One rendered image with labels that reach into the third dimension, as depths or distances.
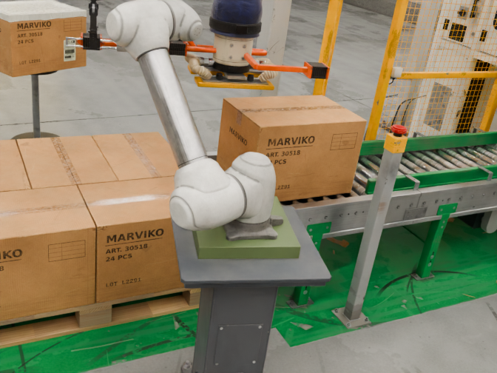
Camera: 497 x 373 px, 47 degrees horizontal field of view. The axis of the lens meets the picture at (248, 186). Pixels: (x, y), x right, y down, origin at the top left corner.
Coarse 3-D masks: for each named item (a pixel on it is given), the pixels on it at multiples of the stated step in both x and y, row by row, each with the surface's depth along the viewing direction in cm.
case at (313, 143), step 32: (288, 96) 299; (320, 96) 306; (224, 128) 285; (256, 128) 255; (288, 128) 259; (320, 128) 268; (352, 128) 277; (224, 160) 289; (288, 160) 268; (320, 160) 277; (352, 160) 286; (288, 192) 277; (320, 192) 287
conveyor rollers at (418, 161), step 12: (492, 144) 398; (360, 156) 345; (372, 156) 348; (408, 156) 357; (420, 156) 361; (432, 156) 364; (444, 156) 366; (456, 156) 369; (468, 156) 372; (480, 156) 374; (492, 156) 377; (360, 168) 330; (372, 168) 334; (408, 168) 345; (420, 168) 339; (432, 168) 342; (444, 168) 345; (456, 168) 348; (360, 180) 316; (360, 192) 302; (288, 204) 281
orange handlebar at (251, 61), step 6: (78, 42) 232; (102, 42) 233; (108, 42) 234; (114, 42) 235; (192, 48) 243; (198, 48) 244; (204, 48) 245; (210, 48) 246; (252, 48) 255; (246, 54) 243; (252, 54) 251; (258, 54) 252; (264, 54) 252; (246, 60) 241; (252, 60) 235; (252, 66) 232; (258, 66) 229; (264, 66) 229; (270, 66) 230; (276, 66) 231; (282, 66) 232; (288, 66) 233; (294, 66) 234; (294, 72) 234; (300, 72) 234; (306, 72) 235
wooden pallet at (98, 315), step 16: (96, 304) 254; (112, 304) 258; (144, 304) 277; (160, 304) 279; (176, 304) 280; (192, 304) 280; (16, 320) 240; (48, 320) 258; (64, 320) 260; (80, 320) 254; (96, 320) 258; (112, 320) 264; (128, 320) 267; (0, 336) 246; (16, 336) 247; (32, 336) 248; (48, 336) 250
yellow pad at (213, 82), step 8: (200, 80) 242; (208, 80) 242; (216, 80) 244; (224, 80) 245; (232, 80) 247; (240, 80) 248; (248, 80) 248; (256, 80) 251; (232, 88) 244; (240, 88) 245; (248, 88) 246; (256, 88) 246; (264, 88) 247; (272, 88) 248
